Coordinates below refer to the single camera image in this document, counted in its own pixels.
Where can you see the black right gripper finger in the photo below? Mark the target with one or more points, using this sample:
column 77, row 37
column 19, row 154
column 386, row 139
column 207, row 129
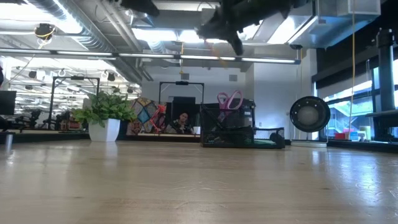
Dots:
column 237, row 45

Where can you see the grey metal post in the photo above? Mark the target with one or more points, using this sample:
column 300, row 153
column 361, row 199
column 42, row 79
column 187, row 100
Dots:
column 9, row 141

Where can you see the small white cactus pot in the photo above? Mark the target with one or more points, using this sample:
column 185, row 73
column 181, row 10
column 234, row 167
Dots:
column 196, row 130

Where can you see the black rectangular frame stand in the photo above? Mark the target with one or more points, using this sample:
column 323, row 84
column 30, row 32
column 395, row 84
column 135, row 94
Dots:
column 182, row 82
column 77, row 77

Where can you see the long pendant light bar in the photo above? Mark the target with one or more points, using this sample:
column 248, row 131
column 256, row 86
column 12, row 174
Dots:
column 155, row 56

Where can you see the red box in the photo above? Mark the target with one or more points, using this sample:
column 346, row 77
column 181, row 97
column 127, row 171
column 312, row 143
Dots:
column 340, row 136

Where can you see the black support pole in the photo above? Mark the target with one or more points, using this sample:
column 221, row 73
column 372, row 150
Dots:
column 386, row 77

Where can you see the red angular object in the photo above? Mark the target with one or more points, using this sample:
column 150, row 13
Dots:
column 158, row 112

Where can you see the green plant in white pot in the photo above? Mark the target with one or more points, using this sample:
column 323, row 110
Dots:
column 104, row 130

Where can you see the colourful patchwork panel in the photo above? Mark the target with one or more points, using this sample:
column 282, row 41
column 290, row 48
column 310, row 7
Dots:
column 143, row 115

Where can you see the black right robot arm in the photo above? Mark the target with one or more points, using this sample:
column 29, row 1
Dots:
column 264, row 7

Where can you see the person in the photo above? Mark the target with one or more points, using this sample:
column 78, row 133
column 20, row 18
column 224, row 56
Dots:
column 183, row 124

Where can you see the black mesh desk organizer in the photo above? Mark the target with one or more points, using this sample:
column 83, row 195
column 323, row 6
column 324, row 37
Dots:
column 230, row 140

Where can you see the pale storage container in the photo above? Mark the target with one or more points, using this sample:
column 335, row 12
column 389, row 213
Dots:
column 365, row 133

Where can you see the black aluminium table frame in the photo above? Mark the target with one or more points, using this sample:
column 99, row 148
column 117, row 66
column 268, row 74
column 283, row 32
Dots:
column 46, row 137

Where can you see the black monitor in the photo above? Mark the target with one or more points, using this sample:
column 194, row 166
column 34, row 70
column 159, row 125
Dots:
column 7, row 102

